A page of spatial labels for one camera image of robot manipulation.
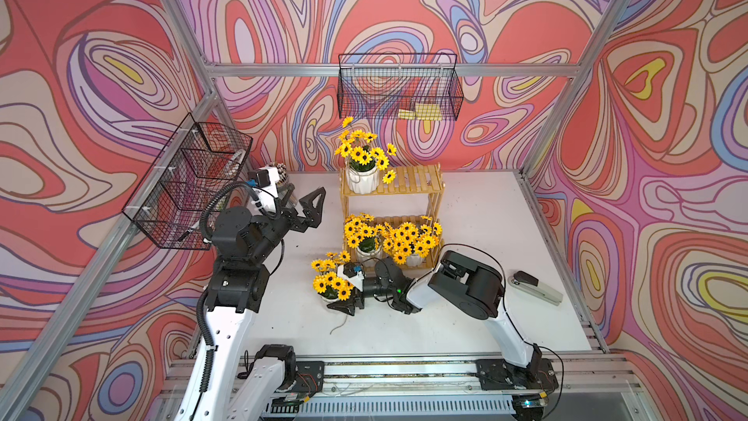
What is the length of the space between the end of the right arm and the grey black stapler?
385 mm

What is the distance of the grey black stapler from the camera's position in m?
0.86

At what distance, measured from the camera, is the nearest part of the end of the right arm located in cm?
75
